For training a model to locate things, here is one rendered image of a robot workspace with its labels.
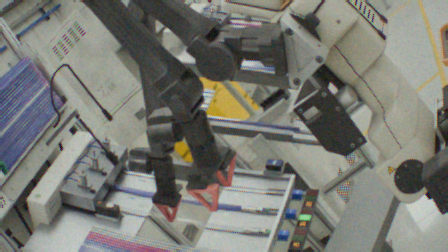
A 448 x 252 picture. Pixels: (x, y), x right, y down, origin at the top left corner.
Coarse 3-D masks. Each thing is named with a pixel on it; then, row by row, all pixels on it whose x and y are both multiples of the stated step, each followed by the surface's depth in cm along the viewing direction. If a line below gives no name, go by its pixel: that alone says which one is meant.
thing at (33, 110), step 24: (24, 72) 209; (0, 96) 191; (24, 96) 202; (48, 96) 214; (0, 120) 186; (24, 120) 197; (48, 120) 208; (0, 144) 180; (24, 144) 191; (0, 168) 177
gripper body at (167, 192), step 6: (156, 180) 186; (162, 180) 185; (168, 180) 185; (174, 180) 187; (156, 186) 187; (162, 186) 185; (168, 186) 185; (174, 186) 187; (180, 186) 192; (156, 192) 189; (162, 192) 186; (168, 192) 186; (174, 192) 187; (156, 198) 186; (162, 198) 186; (168, 198) 186; (174, 198) 186; (156, 204) 186; (168, 204) 185
